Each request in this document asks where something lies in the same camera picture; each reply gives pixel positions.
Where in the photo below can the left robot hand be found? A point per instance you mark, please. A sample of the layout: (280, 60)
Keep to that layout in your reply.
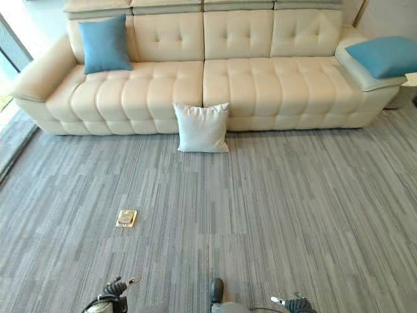
(114, 288)

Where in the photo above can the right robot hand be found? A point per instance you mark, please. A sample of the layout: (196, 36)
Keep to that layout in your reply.
(293, 304)

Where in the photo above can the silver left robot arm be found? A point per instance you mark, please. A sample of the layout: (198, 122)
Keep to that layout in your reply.
(102, 306)

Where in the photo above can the cream leather tufted sofa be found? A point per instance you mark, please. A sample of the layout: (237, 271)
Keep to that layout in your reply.
(247, 78)

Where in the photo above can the brass floor socket plate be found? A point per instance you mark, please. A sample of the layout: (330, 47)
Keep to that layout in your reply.
(126, 218)

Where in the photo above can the dark robot foot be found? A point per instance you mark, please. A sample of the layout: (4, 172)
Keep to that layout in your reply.
(217, 289)

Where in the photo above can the white square cushion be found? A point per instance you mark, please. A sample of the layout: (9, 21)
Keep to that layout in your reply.
(202, 128)

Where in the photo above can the white side table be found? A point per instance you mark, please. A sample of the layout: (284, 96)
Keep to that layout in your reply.
(407, 96)

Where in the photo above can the blue square cushion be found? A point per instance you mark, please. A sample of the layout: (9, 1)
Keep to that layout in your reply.
(105, 45)
(381, 55)

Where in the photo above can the glass window with frame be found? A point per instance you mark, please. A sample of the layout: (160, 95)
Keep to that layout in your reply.
(13, 55)

